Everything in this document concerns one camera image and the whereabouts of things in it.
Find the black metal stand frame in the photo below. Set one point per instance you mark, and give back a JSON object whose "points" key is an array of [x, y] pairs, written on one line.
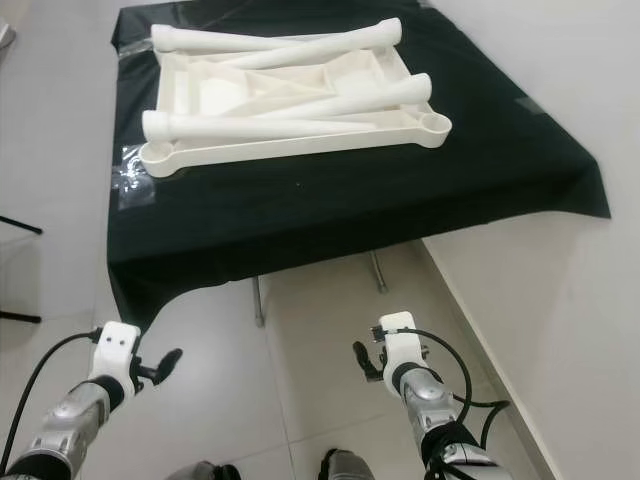
{"points": [[20, 318]]}

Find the grey robot left leg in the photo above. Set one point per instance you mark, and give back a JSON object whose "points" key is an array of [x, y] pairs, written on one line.
{"points": [[200, 472]]}

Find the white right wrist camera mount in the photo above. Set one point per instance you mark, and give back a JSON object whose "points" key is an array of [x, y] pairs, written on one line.
{"points": [[402, 340]]}

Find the black tablecloth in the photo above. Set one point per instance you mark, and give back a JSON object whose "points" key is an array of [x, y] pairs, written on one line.
{"points": [[310, 220]]}

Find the white plastic table leg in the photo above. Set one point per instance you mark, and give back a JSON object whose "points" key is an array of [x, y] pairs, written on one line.
{"points": [[340, 45], [220, 125], [190, 38], [380, 97]]}

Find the clear plastic tape piece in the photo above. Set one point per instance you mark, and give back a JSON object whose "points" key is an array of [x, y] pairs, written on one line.
{"points": [[132, 43], [130, 175], [532, 105]]}

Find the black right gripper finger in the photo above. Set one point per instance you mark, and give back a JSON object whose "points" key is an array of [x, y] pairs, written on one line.
{"points": [[363, 356]]}

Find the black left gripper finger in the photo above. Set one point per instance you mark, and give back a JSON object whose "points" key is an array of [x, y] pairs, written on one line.
{"points": [[170, 360]]}

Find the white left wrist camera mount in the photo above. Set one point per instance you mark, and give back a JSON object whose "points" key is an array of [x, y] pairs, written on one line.
{"points": [[115, 350]]}

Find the white plastic children table top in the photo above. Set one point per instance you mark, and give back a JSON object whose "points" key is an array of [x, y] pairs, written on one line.
{"points": [[210, 100]]}

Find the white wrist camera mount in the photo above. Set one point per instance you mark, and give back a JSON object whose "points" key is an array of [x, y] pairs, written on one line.
{"points": [[115, 350], [402, 340]]}

